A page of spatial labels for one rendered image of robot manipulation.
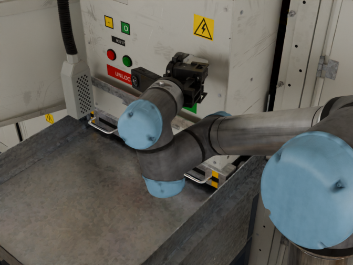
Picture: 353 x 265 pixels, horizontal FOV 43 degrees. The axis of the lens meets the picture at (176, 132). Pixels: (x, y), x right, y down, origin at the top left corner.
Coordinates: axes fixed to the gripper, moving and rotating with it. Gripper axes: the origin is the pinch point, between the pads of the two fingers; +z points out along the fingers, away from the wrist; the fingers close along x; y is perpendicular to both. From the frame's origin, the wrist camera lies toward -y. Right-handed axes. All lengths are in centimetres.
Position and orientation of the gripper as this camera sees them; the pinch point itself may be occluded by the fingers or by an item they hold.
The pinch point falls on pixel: (189, 61)
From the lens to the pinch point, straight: 107.6
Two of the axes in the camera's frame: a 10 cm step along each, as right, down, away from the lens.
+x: 0.2, -8.7, -5.0
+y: 9.4, 1.9, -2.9
